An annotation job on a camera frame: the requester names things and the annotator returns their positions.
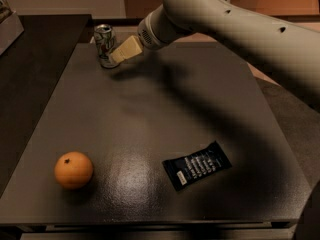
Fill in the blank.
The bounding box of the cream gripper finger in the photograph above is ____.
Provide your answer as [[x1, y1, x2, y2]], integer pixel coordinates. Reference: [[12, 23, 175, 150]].
[[109, 35, 143, 64]]

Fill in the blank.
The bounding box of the green white 7up can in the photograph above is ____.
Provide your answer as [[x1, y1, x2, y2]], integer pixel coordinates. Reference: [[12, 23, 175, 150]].
[[94, 24, 118, 69]]

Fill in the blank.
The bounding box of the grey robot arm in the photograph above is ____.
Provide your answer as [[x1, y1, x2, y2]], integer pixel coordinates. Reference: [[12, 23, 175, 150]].
[[110, 0, 320, 111]]

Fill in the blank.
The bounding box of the grey box at left edge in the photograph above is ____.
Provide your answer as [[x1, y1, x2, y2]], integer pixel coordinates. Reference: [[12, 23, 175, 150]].
[[0, 12, 24, 55]]

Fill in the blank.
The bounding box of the black snack bar wrapper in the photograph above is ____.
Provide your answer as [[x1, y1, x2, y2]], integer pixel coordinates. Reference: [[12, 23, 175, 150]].
[[162, 142, 231, 191]]

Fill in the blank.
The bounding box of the orange fruit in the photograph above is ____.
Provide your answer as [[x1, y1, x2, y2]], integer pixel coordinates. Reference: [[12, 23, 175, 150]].
[[54, 151, 93, 190]]

